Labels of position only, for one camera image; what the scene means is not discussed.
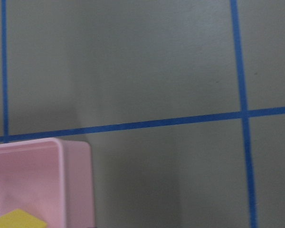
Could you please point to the pink plastic bin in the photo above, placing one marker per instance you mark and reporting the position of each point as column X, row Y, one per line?
column 49, row 178

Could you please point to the yellow foam block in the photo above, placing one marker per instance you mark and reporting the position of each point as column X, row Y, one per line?
column 21, row 219

